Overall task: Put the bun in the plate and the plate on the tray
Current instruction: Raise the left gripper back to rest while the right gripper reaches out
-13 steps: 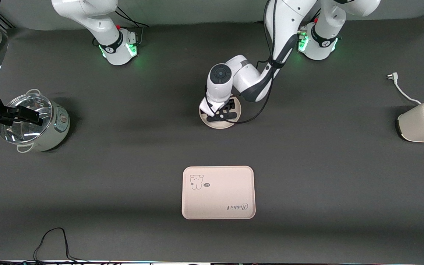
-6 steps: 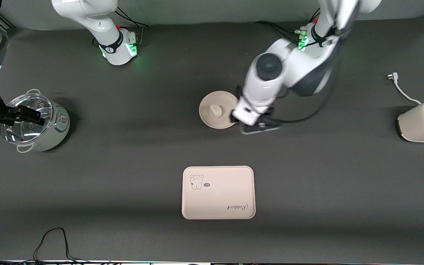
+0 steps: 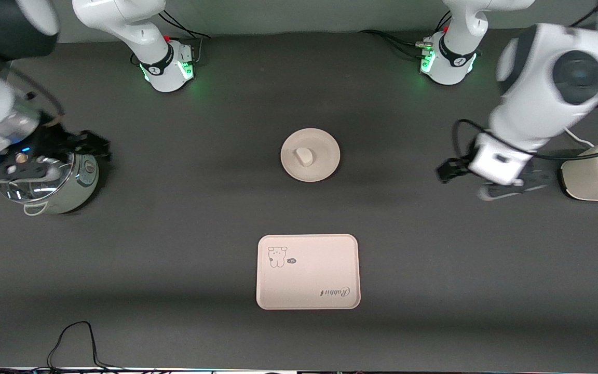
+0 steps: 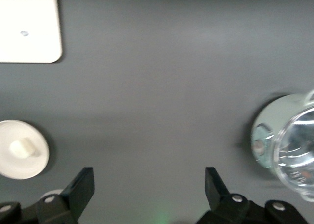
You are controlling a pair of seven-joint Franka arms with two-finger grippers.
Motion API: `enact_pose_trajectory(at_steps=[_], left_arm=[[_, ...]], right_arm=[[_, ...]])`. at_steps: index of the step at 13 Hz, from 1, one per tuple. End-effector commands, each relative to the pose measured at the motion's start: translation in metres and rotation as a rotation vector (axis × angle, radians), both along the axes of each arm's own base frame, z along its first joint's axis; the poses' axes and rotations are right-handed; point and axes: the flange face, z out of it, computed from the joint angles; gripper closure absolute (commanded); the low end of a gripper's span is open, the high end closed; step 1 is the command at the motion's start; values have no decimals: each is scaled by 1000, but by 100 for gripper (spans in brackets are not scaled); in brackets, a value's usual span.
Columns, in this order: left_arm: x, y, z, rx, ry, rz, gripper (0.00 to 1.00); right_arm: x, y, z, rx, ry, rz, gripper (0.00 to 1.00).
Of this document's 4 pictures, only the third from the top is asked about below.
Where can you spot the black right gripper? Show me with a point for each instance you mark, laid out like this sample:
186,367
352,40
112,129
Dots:
59,141

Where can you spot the round beige plate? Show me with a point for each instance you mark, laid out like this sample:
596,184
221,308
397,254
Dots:
327,156

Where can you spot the white half-round bun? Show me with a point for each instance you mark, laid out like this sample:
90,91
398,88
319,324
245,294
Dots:
303,157

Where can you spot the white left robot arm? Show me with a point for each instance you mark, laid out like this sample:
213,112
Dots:
538,62

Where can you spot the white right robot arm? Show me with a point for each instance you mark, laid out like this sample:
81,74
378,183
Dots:
122,21

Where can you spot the beige rectangular tray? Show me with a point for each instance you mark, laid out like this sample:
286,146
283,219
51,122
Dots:
309,275

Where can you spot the pale green electric pot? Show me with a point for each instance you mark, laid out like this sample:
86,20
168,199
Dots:
78,187

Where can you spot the cream white toaster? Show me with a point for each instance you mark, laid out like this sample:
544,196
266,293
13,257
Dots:
589,176

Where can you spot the glass pot lid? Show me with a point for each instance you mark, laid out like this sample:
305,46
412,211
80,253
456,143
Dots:
29,192

